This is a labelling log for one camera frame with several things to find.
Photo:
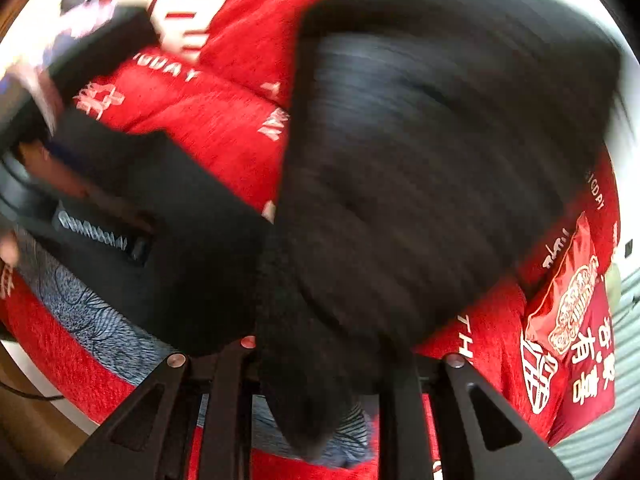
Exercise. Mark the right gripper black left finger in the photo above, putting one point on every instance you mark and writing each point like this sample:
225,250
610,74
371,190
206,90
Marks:
151,434

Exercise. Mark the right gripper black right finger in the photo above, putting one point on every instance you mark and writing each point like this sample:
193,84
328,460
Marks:
478,433

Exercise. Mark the black pants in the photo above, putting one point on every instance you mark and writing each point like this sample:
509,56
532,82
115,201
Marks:
432,144

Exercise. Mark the person's left hand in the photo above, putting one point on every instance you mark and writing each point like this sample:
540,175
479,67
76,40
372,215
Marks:
34,155

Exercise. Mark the blue grey patterned bedsheet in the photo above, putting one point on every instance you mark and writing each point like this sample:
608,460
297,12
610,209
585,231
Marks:
130,353

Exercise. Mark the red pillow with gold print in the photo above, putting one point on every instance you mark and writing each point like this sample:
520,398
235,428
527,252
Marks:
567,345

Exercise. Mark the red blanket with white print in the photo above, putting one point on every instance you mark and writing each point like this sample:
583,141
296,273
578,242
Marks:
185,142

